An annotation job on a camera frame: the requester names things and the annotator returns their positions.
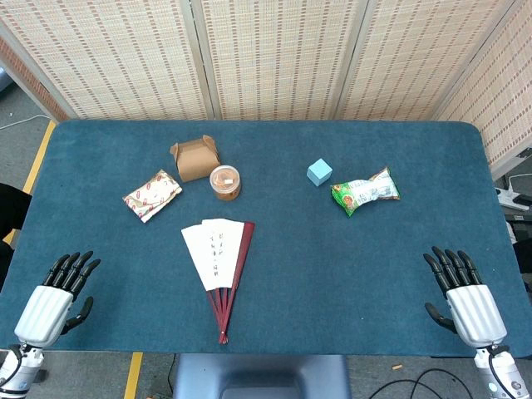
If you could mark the right black-fingered robot hand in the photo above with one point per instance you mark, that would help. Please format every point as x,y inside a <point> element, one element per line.
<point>476,311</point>

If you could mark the left black-fingered robot hand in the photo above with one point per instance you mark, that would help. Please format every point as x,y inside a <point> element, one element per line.
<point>43,307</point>

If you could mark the red-ribbed paper folding fan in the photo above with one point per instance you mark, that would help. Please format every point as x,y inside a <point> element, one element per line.
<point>216,253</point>

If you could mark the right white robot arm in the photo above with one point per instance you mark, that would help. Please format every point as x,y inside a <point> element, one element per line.
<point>500,372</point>

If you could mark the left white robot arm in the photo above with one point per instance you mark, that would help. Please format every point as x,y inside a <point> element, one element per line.
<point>21,365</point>

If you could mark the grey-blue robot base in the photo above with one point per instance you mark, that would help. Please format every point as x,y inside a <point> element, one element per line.
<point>262,376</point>

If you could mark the black chair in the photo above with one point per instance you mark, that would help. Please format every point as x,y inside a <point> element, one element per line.
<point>12,216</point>

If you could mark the white power strip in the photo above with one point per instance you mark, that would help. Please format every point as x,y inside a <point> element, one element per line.
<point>509,196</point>

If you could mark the white red printed snack packet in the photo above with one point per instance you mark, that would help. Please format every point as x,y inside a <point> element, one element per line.
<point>151,195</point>

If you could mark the green white snack bag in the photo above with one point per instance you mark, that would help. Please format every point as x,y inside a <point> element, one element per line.
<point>365,193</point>

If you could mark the blue felt table cloth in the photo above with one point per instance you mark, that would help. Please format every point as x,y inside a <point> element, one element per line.
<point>316,266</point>

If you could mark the light blue cube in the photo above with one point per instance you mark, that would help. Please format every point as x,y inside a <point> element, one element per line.
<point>319,172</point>

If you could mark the brown cardboard takeout box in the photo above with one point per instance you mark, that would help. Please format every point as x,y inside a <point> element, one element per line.
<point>197,160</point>

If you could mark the woven bamboo screen panel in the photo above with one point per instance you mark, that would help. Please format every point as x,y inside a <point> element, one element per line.
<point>25,70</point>
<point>278,58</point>
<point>498,95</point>
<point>112,58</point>
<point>420,58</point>

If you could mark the round clear tub orange contents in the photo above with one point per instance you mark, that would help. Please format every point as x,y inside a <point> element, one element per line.
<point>225,183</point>

